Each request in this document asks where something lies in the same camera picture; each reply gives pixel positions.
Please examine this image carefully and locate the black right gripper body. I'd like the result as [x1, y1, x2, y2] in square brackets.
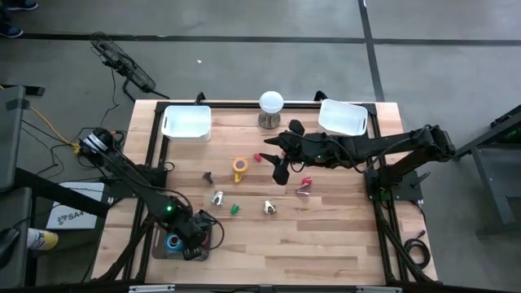
[282, 130, 331, 170]

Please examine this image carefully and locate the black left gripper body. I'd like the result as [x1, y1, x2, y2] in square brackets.
[174, 208, 214, 252]

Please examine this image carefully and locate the light blue tape roll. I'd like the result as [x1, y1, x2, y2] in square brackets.
[164, 232, 185, 253]

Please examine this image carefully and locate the yellow tape roll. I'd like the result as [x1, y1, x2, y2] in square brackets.
[231, 156, 250, 174]

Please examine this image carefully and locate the grey plastic storage bin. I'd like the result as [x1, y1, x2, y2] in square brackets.
[151, 216, 214, 262]

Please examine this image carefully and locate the white plastic storage bin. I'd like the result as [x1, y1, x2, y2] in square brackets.
[160, 104, 213, 143]
[317, 98, 370, 138]

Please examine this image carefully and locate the white printed box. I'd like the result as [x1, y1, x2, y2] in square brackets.
[45, 181, 106, 231]

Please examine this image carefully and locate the yellow white bottle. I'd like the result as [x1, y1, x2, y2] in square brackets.
[26, 227, 59, 251]

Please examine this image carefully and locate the dark grey side stand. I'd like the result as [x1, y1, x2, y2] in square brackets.
[0, 84, 113, 291]
[449, 104, 521, 238]

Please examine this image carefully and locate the person's shoe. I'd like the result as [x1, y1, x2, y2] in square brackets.
[0, 24, 24, 39]
[7, 0, 40, 11]

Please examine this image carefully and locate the person's leg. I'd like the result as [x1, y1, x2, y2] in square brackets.
[0, 0, 12, 26]

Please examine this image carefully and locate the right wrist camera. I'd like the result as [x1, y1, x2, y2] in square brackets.
[287, 119, 306, 138]

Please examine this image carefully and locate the black metal table frame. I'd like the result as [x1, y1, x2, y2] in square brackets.
[91, 99, 440, 293]

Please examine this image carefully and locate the silver bracket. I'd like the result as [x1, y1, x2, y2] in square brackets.
[357, 286, 404, 293]
[129, 284, 176, 293]

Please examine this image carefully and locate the black lever handle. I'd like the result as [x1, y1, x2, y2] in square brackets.
[409, 170, 432, 190]

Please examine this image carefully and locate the coiled black cable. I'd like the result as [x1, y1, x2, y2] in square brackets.
[402, 230, 432, 271]

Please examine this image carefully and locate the black floor cable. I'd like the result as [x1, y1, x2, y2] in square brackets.
[99, 67, 122, 128]

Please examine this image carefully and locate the yellow floor cable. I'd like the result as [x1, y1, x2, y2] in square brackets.
[0, 84, 81, 156]

